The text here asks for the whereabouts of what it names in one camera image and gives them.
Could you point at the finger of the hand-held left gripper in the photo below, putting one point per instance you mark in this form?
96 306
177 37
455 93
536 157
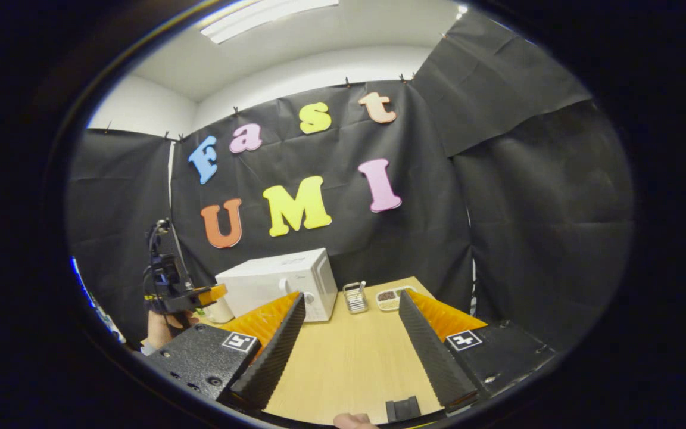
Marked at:
212 294

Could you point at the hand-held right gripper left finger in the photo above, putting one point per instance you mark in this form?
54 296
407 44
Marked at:
271 363

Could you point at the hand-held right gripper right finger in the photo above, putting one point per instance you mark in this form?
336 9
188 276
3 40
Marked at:
432 357

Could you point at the white microwave oven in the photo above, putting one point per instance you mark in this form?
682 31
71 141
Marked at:
277 280

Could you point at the white toaster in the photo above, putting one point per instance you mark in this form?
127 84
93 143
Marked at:
221 311

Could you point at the white divided tray of beans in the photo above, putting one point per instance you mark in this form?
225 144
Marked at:
392 298

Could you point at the black backdrop cloth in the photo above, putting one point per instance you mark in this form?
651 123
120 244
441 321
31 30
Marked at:
527 208

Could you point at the ceiling light panel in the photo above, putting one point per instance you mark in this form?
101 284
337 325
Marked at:
259 18
461 9

